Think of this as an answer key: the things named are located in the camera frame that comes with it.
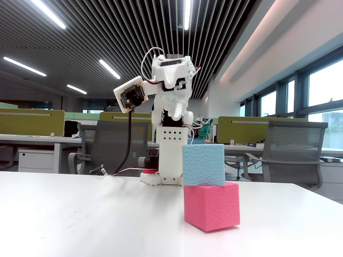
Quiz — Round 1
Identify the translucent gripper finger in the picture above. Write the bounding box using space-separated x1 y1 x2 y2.
157 56 195 116

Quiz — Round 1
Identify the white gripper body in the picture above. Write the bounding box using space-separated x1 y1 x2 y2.
151 55 192 93

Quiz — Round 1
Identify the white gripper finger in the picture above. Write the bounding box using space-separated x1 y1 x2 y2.
170 101 188 121

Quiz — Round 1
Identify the blue foam cube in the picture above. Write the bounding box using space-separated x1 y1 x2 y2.
182 143 226 187

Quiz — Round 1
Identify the red foam cube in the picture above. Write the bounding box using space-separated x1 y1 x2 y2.
183 182 241 232

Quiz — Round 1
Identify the green desk item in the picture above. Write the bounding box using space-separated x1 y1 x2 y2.
197 117 215 143

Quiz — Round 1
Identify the black box red display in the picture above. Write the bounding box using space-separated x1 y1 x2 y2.
137 148 161 172

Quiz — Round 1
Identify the olive green desk partition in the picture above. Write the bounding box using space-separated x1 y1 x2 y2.
0 108 66 138
99 111 154 134
217 115 309 144

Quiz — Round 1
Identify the long ceiling light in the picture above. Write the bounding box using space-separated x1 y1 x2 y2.
183 0 192 31
66 84 88 95
28 0 67 30
99 59 122 80
3 56 47 77

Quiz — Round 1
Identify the grey mesh office chair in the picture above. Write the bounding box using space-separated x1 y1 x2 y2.
242 119 329 192
68 119 151 176

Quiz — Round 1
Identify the small controller board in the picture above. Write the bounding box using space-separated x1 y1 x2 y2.
89 164 107 176

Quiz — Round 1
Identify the black bag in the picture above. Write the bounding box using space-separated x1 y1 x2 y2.
64 120 80 139

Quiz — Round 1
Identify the white office desk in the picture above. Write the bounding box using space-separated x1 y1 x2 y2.
0 133 83 173
223 142 343 159

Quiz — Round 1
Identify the white red black servo wire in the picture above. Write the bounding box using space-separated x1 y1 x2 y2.
141 47 166 81

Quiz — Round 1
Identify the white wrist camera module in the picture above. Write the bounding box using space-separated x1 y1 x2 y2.
113 75 151 114

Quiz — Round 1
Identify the black camera cable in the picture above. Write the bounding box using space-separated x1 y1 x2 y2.
114 110 133 176

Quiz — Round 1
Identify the window pane dark frame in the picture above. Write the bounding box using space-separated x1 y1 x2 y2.
259 90 278 117
286 78 296 115
307 57 343 149

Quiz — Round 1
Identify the white drawer pedestal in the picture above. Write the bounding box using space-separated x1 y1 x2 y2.
17 148 56 173

